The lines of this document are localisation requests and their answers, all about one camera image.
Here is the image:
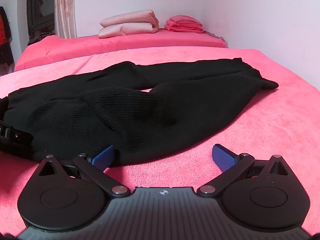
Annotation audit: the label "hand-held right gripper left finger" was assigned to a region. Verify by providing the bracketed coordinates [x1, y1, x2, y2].
[32, 144, 132, 198]

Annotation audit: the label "pink terry bed blanket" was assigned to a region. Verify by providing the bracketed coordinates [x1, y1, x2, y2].
[0, 47, 320, 240]

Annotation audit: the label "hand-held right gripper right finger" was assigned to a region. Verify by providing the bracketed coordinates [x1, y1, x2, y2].
[196, 144, 297, 197]

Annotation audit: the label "pink bed sheet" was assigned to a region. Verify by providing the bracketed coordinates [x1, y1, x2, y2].
[14, 28, 229, 72]

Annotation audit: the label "folded light pink quilt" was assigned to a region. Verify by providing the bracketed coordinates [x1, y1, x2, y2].
[98, 21, 160, 39]
[100, 9, 160, 28]

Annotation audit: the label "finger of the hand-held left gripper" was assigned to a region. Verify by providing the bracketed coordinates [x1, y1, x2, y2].
[0, 120, 34, 146]

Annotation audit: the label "beige patterned curtain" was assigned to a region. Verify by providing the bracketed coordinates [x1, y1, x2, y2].
[54, 0, 78, 39]

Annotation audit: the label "folded coral blanket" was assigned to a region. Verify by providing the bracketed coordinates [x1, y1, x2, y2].
[164, 15, 203, 33]

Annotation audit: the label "black knit pants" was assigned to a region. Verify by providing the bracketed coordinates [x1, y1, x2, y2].
[0, 57, 280, 167]

